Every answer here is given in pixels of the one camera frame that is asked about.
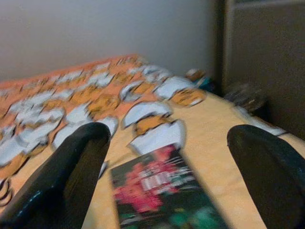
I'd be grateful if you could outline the blue box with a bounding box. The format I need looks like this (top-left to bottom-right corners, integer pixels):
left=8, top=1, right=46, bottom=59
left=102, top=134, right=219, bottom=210
left=196, top=76, right=214, bottom=89

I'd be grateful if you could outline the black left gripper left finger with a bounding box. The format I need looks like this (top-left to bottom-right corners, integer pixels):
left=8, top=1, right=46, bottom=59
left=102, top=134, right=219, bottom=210
left=0, top=123, right=112, bottom=229

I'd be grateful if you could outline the dark green red book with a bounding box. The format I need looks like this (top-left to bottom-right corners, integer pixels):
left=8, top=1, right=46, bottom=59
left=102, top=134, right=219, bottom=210
left=110, top=145, right=229, bottom=229

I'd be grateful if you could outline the dark brown wardrobe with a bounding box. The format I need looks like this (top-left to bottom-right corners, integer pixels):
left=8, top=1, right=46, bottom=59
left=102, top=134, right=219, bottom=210
left=214, top=0, right=305, bottom=141

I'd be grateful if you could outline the small brown plush toy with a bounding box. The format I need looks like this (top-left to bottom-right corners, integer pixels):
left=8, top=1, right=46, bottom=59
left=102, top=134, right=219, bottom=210
left=185, top=69, right=207, bottom=81

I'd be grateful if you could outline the yellow cartoon egg blanket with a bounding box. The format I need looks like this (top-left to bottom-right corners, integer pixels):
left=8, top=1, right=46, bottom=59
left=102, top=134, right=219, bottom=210
left=0, top=54, right=305, bottom=229

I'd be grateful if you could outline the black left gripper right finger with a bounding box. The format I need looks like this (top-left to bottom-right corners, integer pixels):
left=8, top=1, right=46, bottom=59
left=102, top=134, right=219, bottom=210
left=226, top=125, right=305, bottom=229

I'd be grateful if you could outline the clear crinkled plastic bag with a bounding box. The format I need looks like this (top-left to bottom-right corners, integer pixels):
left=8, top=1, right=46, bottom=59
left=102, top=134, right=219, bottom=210
left=224, top=83, right=267, bottom=113

